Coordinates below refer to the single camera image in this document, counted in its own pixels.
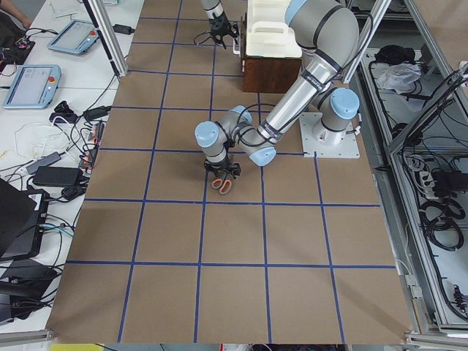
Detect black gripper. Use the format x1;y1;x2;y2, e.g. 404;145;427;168
208;16;239;50
204;155;241;179

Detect orange grey handled scissors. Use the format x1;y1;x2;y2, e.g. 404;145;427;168
211;173;233;195

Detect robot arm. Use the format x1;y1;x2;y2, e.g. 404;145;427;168
200;0;239;49
195;1;359;176

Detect brown wooden drawer cabinet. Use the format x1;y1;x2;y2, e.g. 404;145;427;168
240;14;302;94

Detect white plastic tray box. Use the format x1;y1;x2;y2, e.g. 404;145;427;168
246;0;302;59

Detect black power adapter brick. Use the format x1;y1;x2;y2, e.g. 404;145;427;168
113;24;135;35

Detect orange lit power strip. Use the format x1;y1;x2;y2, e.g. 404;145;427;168
79;121;106;170

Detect blue teach pendant far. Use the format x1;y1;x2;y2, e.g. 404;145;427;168
47;20;99;55

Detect blue teach pendant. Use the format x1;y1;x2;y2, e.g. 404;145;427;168
3;64;61;110
47;20;99;55

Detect large black power brick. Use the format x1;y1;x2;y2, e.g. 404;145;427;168
32;166;83;187

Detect crumpled white cloth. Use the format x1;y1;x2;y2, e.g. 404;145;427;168
377;63;421;94

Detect blue teach pendant near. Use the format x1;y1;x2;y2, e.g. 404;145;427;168
3;64;61;110

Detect black laptop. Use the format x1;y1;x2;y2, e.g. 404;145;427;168
1;180;50;261

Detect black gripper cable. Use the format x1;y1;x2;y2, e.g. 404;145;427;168
228;103;275;147
193;31;220;47

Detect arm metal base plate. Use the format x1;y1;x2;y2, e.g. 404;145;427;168
299;112;360;159

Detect aluminium frame post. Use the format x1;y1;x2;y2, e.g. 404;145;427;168
83;0;128;77

